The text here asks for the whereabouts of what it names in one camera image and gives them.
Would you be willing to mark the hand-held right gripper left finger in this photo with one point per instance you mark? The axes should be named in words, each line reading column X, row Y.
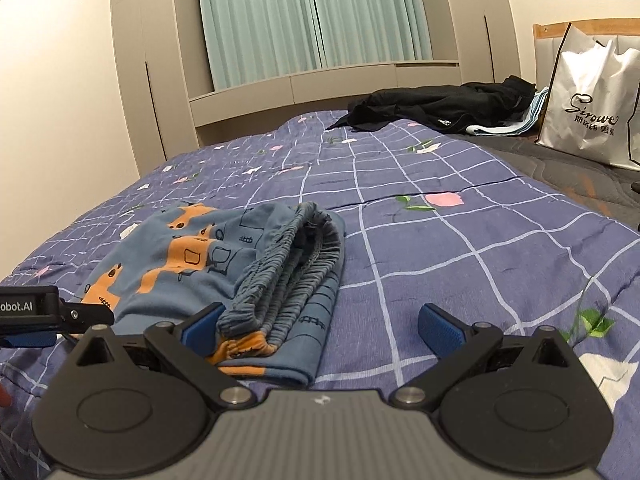
column 201, row 329

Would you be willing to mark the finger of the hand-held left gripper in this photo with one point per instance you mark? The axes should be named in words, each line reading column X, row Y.
column 30, row 340
column 87, row 314

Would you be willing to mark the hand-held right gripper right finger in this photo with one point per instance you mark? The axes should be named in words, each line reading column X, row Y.
column 441, row 331

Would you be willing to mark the blue pants with orange print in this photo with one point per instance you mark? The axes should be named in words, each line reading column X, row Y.
column 200, row 260

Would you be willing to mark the purple checked floral blanket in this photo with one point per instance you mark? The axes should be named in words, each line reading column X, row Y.
column 450, row 260

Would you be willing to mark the light blue cloth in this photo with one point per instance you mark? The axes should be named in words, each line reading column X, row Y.
column 525, row 122

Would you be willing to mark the black jacket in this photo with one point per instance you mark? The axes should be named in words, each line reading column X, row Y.
column 415, row 107

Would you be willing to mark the black garment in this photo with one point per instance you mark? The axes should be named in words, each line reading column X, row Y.
column 505, row 97

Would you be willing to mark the beige built-in wardrobe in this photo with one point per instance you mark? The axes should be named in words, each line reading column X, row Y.
column 150, row 60

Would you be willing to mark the white shopping bag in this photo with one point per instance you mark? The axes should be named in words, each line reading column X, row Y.
column 585, row 90

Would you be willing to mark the wooden padded headboard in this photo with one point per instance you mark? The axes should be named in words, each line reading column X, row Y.
column 545, row 45

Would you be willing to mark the teal curtain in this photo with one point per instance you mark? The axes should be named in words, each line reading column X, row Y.
column 310, row 15

